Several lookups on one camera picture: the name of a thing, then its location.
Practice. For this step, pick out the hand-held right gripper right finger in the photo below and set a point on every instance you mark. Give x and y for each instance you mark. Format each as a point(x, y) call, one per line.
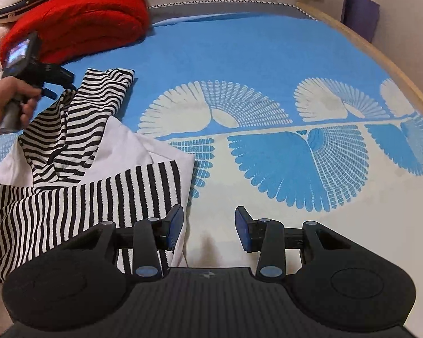
point(242, 230)

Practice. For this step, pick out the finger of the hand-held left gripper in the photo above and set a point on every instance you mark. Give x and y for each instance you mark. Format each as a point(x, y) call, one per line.
point(64, 75)
point(48, 93)

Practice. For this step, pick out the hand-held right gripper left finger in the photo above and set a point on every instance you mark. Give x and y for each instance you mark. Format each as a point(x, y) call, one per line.
point(173, 226)

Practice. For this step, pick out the black white striped garment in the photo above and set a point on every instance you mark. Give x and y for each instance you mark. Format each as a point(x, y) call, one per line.
point(60, 169)

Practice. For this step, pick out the person's left hand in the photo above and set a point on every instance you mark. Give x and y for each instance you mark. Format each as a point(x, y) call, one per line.
point(4, 99)

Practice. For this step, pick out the red folded quilt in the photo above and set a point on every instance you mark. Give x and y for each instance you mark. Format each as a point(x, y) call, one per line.
point(81, 17)

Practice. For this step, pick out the blue white patterned bed sheet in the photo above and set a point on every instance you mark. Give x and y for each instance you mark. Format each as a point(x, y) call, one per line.
point(268, 77)

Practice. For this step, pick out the wooden bed frame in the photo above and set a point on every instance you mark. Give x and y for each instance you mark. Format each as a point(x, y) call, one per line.
point(384, 42)

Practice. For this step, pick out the purple wall paper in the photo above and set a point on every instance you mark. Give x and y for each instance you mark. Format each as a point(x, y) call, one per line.
point(360, 16)

